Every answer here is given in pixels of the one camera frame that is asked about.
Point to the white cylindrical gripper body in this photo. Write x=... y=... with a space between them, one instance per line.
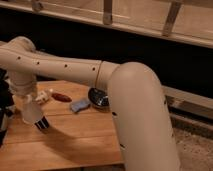
x=31 y=110

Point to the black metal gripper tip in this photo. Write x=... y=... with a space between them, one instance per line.
x=42 y=124

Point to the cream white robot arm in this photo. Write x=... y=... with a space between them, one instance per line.
x=135 y=95

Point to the blue eraser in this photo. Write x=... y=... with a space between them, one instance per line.
x=79 y=105

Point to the dark round ceramic cup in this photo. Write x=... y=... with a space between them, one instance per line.
x=98 y=98

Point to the small white crumpled object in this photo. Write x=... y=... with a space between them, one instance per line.
x=43 y=96

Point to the black equipment at left edge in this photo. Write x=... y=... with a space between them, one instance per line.
x=6 y=105

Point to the dark red oblong object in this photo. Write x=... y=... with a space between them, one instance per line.
x=61 y=97

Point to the wooden railing with brackets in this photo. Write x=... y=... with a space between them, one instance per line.
x=187 y=21

